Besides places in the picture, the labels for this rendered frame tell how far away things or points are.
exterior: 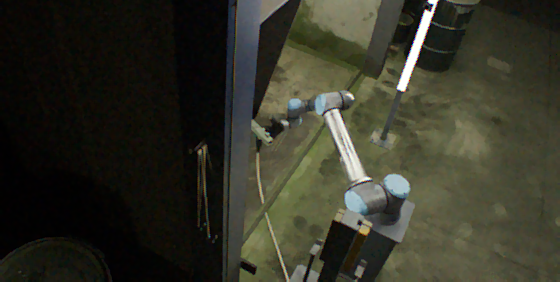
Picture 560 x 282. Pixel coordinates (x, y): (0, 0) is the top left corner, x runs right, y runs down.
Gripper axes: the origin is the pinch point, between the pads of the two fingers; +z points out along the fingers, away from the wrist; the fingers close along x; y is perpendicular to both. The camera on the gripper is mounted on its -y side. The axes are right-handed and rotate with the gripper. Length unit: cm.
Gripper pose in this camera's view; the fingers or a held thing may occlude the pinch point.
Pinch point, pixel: (258, 135)
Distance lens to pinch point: 299.4
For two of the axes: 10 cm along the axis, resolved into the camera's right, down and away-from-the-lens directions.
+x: -6.2, -5.9, 5.1
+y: -1.3, 7.3, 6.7
